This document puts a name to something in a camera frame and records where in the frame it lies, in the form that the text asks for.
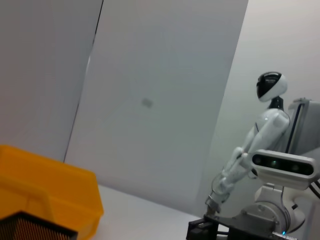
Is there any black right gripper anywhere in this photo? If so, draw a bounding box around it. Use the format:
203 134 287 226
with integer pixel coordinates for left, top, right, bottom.
186 212 276 240

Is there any black mesh pen holder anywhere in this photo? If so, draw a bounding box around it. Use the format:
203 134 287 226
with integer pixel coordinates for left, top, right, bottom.
0 211 79 240

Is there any white humanoid robot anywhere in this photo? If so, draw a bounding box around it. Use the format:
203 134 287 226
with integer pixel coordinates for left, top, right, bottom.
204 71 291 221

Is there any grey metal cabinet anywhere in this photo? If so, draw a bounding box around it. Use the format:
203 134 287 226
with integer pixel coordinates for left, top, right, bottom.
286 97 320 156

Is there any yellow plastic bin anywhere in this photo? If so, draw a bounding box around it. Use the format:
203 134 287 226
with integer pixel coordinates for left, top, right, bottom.
0 144 105 238

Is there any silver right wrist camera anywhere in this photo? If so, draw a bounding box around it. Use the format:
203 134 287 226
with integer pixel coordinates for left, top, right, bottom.
249 149 318 191

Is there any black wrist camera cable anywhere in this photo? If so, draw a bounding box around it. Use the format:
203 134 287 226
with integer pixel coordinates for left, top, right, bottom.
308 178 320 198

